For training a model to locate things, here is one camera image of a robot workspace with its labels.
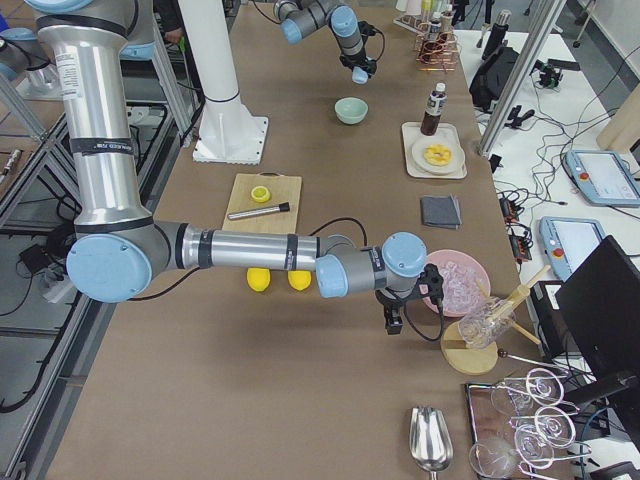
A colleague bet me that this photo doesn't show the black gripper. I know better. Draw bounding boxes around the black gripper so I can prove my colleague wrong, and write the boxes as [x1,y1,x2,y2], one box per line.
[340,54,377,75]
[375,264,444,335]

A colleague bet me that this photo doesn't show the light blue cup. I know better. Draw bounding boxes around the light blue cup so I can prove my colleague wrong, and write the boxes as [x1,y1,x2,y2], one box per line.
[351,67,369,85]

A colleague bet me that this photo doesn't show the light green bowl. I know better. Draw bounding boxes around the light green bowl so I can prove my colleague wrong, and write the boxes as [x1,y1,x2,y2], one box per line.
[334,97,369,125]

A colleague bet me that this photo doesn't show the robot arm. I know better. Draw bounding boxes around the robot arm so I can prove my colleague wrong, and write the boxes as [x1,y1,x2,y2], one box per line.
[25,1,444,342]
[273,0,382,85]

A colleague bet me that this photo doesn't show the pink bowl of ice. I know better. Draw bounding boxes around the pink bowl of ice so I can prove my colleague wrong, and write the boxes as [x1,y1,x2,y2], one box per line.
[427,249,491,318]

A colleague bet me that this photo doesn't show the steel ice scoop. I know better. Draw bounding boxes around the steel ice scoop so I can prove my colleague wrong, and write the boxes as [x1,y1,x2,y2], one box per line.
[409,406,454,479]

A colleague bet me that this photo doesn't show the wooden glass drying stand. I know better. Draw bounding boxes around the wooden glass drying stand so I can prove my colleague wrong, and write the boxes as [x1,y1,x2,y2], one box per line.
[440,265,550,376]

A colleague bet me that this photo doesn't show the bottle in copper rack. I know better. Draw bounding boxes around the bottle in copper rack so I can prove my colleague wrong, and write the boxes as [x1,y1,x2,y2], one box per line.
[425,12,441,43]

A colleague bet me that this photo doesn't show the dark tea bottle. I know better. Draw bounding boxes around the dark tea bottle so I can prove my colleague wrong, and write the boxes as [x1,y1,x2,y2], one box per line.
[420,82,447,136]

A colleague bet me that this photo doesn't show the clear glass mug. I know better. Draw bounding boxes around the clear glass mug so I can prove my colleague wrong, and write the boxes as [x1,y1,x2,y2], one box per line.
[458,297,515,349]

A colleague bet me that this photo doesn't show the yellow lemon upper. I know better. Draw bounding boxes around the yellow lemon upper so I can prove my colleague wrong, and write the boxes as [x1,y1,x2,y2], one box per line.
[287,270,312,291]

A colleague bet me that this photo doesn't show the yellow lemon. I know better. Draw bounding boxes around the yellow lemon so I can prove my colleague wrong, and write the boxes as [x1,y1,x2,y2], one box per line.
[287,270,312,291]
[246,267,271,292]

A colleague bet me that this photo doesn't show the grey folded cloth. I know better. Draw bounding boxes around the grey folded cloth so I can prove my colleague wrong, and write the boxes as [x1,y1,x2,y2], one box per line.
[420,195,462,229]

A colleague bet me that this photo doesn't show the glazed donut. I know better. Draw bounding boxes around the glazed donut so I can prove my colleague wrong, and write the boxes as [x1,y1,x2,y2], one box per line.
[423,144,452,167]

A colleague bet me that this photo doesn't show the cream serving tray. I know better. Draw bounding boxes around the cream serving tray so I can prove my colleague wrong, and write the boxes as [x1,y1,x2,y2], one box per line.
[401,122,467,179]

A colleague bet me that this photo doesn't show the black bag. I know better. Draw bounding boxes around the black bag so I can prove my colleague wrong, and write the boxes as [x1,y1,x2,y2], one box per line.
[469,46,519,113]

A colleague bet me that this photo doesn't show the yellow lemon lower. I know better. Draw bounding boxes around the yellow lemon lower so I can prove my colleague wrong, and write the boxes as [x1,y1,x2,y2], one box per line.
[246,267,271,292]

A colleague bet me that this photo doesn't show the wooden cutting board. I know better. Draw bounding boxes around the wooden cutting board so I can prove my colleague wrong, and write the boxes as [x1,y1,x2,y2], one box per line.
[222,173,302,234]

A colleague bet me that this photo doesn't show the white plate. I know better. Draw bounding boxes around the white plate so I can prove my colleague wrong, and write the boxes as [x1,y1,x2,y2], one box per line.
[410,137,464,176]

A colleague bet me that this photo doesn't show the steel muddler black tip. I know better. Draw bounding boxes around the steel muddler black tip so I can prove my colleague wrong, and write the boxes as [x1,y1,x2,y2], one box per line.
[227,202,291,221]

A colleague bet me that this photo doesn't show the wine glass rack tray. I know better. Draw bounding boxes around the wine glass rack tray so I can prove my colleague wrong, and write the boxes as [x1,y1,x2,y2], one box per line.
[465,367,592,479]

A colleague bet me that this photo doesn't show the half lemon slice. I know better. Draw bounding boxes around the half lemon slice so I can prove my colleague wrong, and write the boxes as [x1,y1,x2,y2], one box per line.
[250,185,272,204]

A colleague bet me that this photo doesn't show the teach pendant near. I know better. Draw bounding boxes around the teach pendant near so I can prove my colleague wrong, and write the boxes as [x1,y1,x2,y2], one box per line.
[538,216,606,281]

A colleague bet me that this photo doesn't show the teach pendant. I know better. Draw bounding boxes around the teach pendant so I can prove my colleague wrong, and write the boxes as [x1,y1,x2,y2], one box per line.
[538,216,606,281]
[562,150,639,208]

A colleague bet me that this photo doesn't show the black monitor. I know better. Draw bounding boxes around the black monitor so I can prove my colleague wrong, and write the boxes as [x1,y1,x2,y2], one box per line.
[556,235,639,381]

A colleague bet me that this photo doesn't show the teach pendant far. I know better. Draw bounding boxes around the teach pendant far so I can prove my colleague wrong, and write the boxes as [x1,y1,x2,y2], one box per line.
[562,150,639,208]

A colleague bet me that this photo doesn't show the copper wire bottle rack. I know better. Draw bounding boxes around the copper wire bottle rack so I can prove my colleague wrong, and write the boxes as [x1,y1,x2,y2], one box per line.
[414,22,459,72]

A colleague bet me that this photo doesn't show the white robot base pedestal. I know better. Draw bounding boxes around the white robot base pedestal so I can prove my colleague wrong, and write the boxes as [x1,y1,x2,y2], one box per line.
[179,0,268,165]

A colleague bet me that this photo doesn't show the aluminium frame post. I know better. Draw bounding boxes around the aluminium frame post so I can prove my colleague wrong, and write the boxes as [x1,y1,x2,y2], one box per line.
[477,0,566,158]

